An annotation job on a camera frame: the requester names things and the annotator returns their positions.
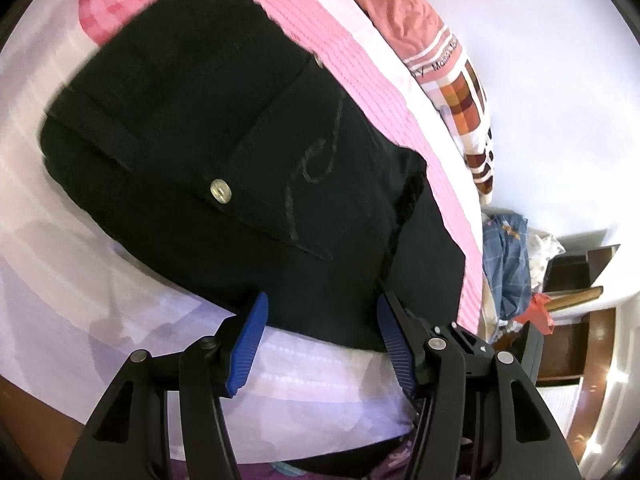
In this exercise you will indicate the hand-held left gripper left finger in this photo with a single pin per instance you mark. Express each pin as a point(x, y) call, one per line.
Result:
point(247, 350)

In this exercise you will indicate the pink and white bedsheet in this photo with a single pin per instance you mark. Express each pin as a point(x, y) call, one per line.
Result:
point(75, 285)

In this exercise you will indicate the white dotted cloth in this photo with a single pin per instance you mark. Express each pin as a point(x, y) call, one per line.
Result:
point(542, 255)

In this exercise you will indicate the dark wooden shelf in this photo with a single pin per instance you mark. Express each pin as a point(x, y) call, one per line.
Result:
point(565, 340)

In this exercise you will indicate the black pants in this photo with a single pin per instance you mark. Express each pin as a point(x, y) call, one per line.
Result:
point(200, 110)

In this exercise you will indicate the blue cloth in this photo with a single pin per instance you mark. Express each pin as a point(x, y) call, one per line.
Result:
point(507, 265)

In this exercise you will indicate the pink checkered pillow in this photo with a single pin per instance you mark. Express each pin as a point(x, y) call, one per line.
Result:
point(400, 5)

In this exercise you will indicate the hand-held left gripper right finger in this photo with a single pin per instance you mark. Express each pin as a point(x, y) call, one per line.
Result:
point(395, 355)

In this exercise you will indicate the red cloth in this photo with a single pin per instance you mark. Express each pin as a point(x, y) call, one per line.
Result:
point(542, 310)

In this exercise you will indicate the purple printed cloth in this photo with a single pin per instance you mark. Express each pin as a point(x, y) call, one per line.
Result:
point(260, 472)

